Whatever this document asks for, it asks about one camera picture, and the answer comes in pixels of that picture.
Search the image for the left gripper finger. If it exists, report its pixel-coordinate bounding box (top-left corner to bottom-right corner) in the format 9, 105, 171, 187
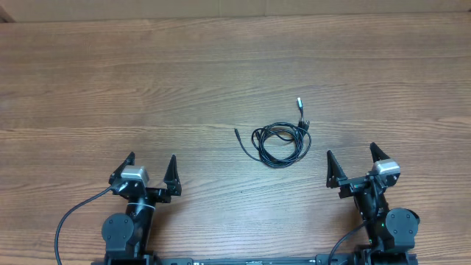
108, 152, 135, 184
163, 155, 182, 196

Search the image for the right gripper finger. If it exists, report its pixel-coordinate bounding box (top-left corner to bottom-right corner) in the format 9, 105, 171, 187
369, 142, 390, 163
326, 150, 347, 188

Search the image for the black usb cable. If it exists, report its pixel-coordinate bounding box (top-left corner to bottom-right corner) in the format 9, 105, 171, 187
251, 96, 313, 169

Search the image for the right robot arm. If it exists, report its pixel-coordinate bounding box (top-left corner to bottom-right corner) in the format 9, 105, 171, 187
326, 142, 420, 264

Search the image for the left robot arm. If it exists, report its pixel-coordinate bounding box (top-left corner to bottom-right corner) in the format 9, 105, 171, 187
102, 152, 182, 264

